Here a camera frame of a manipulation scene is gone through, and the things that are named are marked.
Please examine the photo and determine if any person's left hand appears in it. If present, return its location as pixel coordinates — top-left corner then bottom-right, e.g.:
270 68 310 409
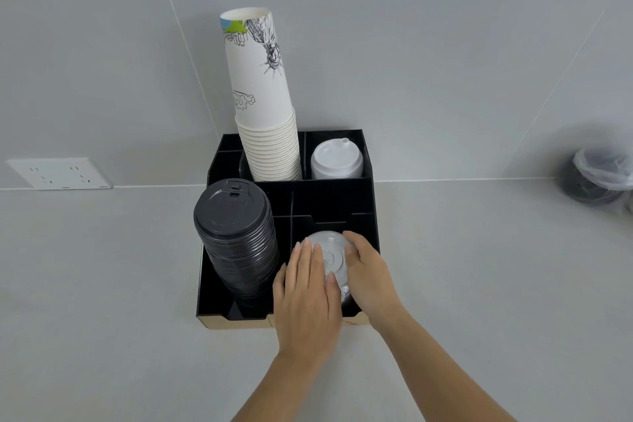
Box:
272 239 343 361

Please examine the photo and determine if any person's right hand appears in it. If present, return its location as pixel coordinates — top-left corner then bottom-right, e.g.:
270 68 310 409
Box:
343 231 404 331

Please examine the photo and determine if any stack of clear cup lids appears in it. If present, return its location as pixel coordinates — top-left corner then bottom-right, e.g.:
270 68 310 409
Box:
301 231 363 310

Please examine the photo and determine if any person's right forearm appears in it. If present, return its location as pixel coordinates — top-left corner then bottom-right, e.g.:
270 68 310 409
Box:
374 309 517 422

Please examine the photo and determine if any person's left forearm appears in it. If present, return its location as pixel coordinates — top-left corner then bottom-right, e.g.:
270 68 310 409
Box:
231 350 331 422

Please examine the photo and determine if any black compartment organizer box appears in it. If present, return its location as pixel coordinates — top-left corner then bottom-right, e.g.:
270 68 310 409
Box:
195 129 381 331

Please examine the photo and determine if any stack of black cup lids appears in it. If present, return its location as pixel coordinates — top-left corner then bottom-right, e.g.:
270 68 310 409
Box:
193 178 280 311

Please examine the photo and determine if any stack of white cup lids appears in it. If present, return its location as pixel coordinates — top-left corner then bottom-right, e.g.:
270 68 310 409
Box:
311 138 365 180

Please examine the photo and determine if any stack of printed paper cups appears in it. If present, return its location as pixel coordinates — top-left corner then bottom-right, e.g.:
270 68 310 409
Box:
220 8 303 182

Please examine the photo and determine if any black trash bin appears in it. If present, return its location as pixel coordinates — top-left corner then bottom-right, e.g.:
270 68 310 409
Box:
559 149 633 212

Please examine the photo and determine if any clear plastic bin liner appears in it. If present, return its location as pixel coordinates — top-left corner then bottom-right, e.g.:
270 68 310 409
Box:
573 147 633 191

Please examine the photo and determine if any white wall socket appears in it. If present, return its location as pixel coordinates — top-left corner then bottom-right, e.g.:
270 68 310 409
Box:
6 157 113 191

